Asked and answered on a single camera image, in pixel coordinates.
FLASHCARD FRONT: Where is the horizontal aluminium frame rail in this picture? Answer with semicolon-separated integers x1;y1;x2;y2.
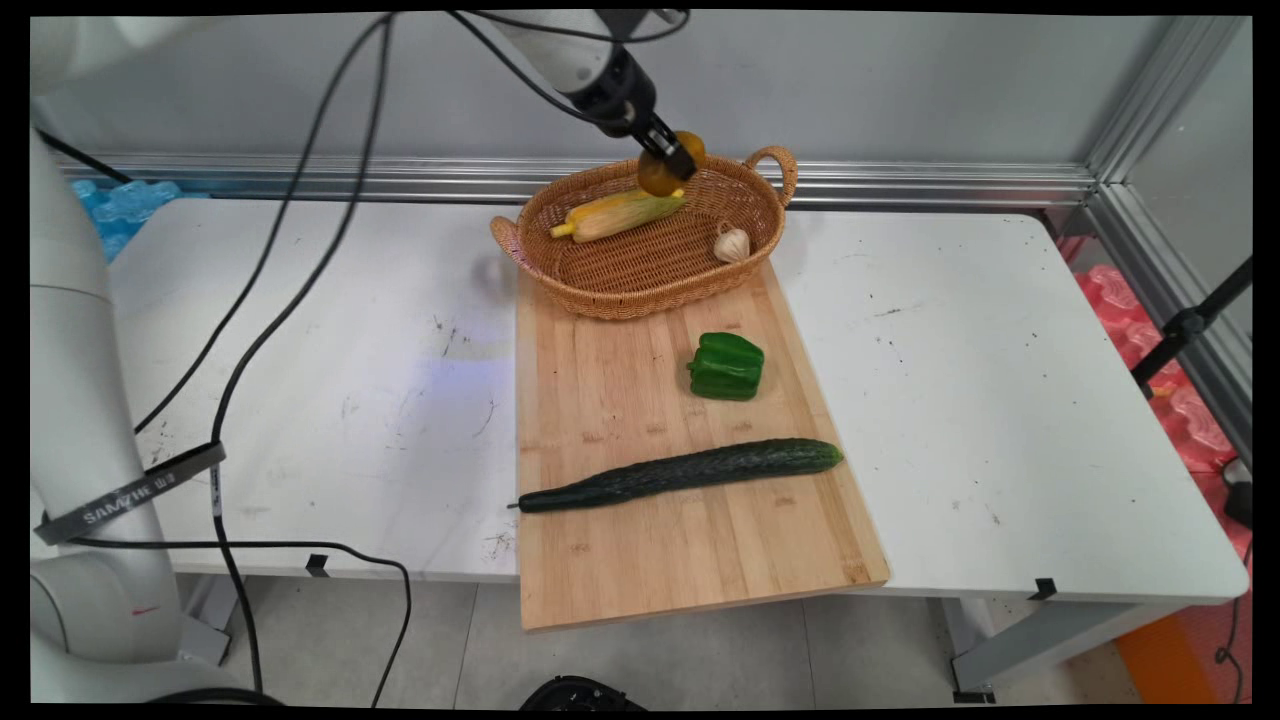
55;150;1101;211

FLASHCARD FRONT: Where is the upright aluminium frame post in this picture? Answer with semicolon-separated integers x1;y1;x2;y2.
1085;15;1247;189

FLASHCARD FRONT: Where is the dark green cucumber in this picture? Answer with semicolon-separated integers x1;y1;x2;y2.
507;438;846;515

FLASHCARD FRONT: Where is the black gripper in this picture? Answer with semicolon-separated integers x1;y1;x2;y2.
565;48;699;183

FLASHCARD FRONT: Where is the slanted aluminium frame rail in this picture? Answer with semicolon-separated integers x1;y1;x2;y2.
1085;183;1253;469

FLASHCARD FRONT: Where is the yellow corn cob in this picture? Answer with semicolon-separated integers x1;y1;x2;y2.
549;188;688;244

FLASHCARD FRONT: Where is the red foam mat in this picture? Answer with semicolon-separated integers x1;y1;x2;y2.
1058;235;1253;701

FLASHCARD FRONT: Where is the thick black cable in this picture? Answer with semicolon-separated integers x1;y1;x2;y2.
208;10;641;697

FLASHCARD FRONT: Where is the grey table leg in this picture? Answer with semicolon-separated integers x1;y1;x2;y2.
940;597;1193;703

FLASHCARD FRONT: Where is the thin black floor cable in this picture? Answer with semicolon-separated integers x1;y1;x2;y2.
1214;535;1253;701

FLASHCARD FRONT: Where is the black looping cable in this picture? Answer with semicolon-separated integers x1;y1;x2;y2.
40;540;414;707

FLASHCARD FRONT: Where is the yellow brown potato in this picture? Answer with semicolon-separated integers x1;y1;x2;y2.
637;130;708;198

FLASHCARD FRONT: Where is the grey printed cable strap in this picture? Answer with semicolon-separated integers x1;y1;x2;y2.
34;440;228;547

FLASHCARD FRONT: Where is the black round object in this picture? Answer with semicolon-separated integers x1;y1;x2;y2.
520;675;647;711

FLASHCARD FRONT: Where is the green bell pepper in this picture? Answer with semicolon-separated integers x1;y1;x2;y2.
686;332;766;403

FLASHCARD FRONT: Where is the blue foam mat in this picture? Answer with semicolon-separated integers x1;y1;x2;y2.
70;178;213;264

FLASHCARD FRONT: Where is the small black device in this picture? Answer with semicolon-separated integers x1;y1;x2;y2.
1222;458;1253;531

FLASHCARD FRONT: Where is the wooden cutting board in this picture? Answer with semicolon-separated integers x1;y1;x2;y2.
515;255;891;634

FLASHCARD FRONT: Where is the orange floor mat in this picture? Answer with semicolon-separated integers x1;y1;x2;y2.
1113;610;1203;706

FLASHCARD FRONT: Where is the woven wicker basket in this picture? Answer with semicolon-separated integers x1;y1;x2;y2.
489;146;799;321

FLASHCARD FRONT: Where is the black tripod stand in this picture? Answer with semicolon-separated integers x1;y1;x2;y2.
1130;255;1253;401

